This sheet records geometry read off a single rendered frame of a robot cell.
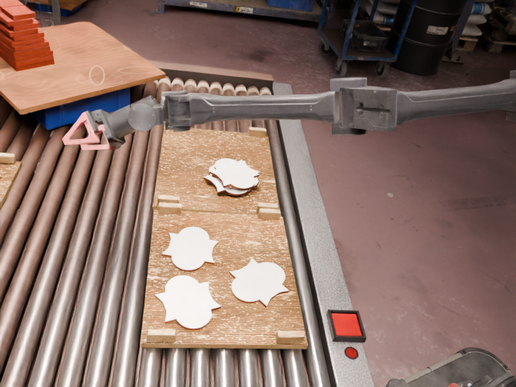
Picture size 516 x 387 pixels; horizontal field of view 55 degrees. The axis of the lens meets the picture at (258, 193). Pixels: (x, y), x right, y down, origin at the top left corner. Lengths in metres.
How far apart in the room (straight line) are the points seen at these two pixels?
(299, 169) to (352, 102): 0.66
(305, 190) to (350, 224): 1.41
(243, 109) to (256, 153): 0.57
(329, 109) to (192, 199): 0.54
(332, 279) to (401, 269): 1.52
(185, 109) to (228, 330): 0.48
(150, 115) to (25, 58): 0.79
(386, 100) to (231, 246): 0.56
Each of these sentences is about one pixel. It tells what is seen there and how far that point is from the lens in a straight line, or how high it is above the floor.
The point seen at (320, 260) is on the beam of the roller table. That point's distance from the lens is 1.31.
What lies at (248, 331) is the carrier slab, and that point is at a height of 0.94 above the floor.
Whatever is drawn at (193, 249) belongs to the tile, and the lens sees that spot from 1.22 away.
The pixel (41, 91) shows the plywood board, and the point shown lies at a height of 1.04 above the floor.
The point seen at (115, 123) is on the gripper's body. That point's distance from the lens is 1.11.
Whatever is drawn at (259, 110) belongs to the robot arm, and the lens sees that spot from 1.02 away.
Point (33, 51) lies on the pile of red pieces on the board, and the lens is 1.75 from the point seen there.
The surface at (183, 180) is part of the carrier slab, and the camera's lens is 1.43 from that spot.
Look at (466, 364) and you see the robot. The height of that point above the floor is 0.24.
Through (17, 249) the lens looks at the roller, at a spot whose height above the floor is 0.91.
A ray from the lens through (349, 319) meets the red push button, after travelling 1.19.
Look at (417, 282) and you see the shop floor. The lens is 2.75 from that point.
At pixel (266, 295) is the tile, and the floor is 0.94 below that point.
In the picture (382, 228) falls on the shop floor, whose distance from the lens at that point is 2.97.
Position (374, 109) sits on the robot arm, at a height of 1.41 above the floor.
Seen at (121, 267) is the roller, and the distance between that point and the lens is 1.22.
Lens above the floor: 1.82
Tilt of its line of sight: 38 degrees down
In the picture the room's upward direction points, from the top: 12 degrees clockwise
